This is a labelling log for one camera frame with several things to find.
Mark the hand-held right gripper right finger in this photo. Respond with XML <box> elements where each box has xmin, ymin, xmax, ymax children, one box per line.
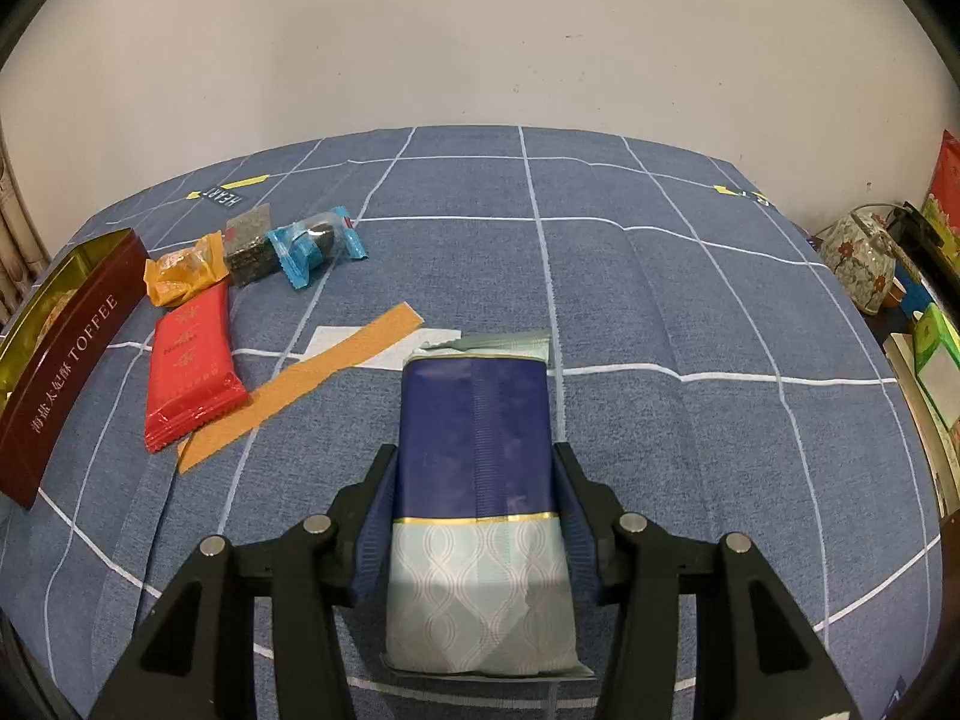
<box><xmin>551</xmin><ymin>441</ymin><xmax>863</xmax><ymax>720</ymax></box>

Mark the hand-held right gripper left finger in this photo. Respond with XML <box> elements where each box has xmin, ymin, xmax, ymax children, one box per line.
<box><xmin>88</xmin><ymin>442</ymin><xmax>398</xmax><ymax>720</ymax></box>

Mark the navy and white packet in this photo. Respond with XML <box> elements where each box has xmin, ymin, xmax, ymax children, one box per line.
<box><xmin>379</xmin><ymin>330</ymin><xmax>597</xmax><ymax>680</ymax></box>

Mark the red snack packet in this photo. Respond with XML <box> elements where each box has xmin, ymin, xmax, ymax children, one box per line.
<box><xmin>144</xmin><ymin>283</ymin><xmax>250</xmax><ymax>455</ymax></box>

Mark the blue candy wrapper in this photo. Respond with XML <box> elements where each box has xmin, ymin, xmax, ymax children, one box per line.
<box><xmin>268</xmin><ymin>206</ymin><xmax>370</xmax><ymax>291</ymax></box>

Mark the dark tea packet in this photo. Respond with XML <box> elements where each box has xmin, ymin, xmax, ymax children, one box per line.
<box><xmin>223</xmin><ymin>204</ymin><xmax>280</xmax><ymax>287</ymax></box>

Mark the orange snack packet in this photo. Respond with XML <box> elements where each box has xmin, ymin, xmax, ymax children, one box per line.
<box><xmin>142</xmin><ymin>232</ymin><xmax>228</xmax><ymax>308</ymax></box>

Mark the red tin box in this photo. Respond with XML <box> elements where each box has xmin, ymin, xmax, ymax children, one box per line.
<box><xmin>0</xmin><ymin>229</ymin><xmax>149</xmax><ymax>511</ymax></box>

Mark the orange tape strip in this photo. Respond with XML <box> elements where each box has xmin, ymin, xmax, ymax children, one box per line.
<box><xmin>177</xmin><ymin>301</ymin><xmax>425</xmax><ymax>475</ymax></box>

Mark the white paper slip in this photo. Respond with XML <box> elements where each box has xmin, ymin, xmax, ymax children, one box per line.
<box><xmin>304</xmin><ymin>325</ymin><xmax>464</xmax><ymax>372</ymax></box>

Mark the blue checkered tablecloth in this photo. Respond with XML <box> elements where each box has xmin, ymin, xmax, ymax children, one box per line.
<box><xmin>0</xmin><ymin>125</ymin><xmax>946</xmax><ymax>720</ymax></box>

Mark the floral teapot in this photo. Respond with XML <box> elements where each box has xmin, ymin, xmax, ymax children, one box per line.
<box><xmin>812</xmin><ymin>202</ymin><xmax>901</xmax><ymax>316</ymax></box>

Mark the green and white box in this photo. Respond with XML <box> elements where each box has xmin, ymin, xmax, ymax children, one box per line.
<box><xmin>911</xmin><ymin>304</ymin><xmax>960</xmax><ymax>428</ymax></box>

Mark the black device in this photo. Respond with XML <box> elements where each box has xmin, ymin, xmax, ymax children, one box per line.
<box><xmin>889</xmin><ymin>202</ymin><xmax>946</xmax><ymax>265</ymax></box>

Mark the beige patterned curtain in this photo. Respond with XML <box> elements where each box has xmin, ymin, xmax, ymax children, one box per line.
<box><xmin>0</xmin><ymin>139</ymin><xmax>53</xmax><ymax>323</ymax></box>

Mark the red gift bag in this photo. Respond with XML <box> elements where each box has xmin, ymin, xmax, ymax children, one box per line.
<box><xmin>926</xmin><ymin>130</ymin><xmax>960</xmax><ymax>233</ymax></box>

